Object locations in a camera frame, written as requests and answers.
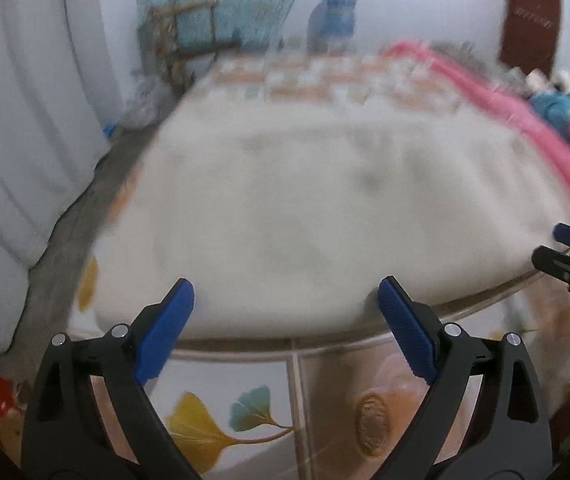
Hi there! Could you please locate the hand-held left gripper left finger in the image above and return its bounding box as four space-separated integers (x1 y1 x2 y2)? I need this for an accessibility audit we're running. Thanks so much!
20 277 200 480

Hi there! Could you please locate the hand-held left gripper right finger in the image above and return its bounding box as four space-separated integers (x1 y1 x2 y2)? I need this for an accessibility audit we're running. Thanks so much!
365 276 552 480

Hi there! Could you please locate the beige zip jacket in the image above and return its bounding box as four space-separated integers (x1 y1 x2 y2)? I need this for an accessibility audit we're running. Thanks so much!
92 110 570 341

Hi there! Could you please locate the tile patterned tablecloth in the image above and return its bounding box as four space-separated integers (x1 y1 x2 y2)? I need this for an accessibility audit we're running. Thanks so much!
0 52 570 480

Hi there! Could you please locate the blue printed clothing bundle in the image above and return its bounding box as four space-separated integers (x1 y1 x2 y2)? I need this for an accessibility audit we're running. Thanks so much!
527 89 570 171

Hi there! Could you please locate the white plush toy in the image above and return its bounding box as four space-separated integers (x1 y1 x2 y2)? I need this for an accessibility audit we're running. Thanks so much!
525 70 570 93

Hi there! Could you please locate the pink floral blanket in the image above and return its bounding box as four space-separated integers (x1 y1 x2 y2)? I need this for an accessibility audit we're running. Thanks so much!
380 40 570 208

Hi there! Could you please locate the brown wooden door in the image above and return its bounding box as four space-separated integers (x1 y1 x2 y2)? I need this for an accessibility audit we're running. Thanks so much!
500 0 563 76

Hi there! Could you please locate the white plastic bag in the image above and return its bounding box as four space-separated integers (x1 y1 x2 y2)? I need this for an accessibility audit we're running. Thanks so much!
120 72 178 131

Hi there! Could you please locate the white curtain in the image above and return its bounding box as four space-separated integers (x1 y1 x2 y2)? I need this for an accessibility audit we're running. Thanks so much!
0 0 130 356

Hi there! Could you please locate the wooden chair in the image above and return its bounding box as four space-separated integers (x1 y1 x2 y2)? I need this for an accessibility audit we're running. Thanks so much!
147 2 243 86

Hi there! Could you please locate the blue water jug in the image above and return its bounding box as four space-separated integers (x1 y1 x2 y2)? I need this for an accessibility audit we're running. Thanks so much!
307 0 358 56

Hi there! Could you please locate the teal patterned cloth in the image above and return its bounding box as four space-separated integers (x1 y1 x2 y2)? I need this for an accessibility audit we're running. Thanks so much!
137 0 313 61

